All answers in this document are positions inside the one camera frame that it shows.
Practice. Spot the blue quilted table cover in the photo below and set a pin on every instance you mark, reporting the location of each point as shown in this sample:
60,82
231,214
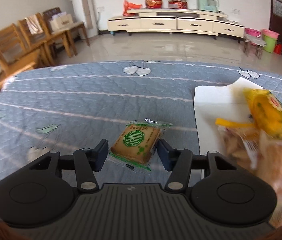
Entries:
70,107

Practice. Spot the small wooden stool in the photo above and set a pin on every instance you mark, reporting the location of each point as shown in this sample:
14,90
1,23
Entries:
253,42

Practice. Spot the red plastic bag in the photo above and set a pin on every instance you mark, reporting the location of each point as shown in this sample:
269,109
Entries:
130,6

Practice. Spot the white standing air conditioner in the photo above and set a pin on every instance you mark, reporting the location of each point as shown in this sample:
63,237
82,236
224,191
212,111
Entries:
84,12

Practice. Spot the green label square biscuit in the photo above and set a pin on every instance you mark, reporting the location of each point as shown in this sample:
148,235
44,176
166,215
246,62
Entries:
137,144

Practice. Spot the egg pancake snack bag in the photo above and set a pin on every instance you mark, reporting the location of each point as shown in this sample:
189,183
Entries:
241,141

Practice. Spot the red pavilion gift box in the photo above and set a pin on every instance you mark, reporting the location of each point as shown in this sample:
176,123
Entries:
177,4

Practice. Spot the yellow orange jelly pack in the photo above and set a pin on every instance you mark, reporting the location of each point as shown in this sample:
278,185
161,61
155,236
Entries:
266,111

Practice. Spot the pink plastic basin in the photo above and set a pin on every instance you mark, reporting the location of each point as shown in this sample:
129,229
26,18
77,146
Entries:
252,32

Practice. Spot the red round jar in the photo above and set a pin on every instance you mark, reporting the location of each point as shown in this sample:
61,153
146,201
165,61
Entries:
153,4

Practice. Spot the green plastic bucket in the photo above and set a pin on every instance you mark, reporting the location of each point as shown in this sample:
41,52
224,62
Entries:
270,37

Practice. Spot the cream tv cabinet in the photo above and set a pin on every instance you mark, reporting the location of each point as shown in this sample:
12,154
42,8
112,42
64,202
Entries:
187,21

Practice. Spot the dark chair with bag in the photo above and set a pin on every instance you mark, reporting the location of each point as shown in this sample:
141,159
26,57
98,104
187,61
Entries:
68,30

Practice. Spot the white paper gift bag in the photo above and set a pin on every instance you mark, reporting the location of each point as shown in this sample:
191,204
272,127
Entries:
60,21

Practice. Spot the mint green kitchen appliance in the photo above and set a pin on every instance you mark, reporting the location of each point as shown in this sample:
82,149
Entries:
208,5

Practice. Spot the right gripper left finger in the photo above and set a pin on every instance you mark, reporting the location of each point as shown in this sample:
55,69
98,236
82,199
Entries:
85,162

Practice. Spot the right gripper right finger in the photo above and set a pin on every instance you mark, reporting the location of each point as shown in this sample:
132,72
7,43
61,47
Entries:
180,163

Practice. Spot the white cardboard tray box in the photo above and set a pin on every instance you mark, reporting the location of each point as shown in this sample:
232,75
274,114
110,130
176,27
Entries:
229,193

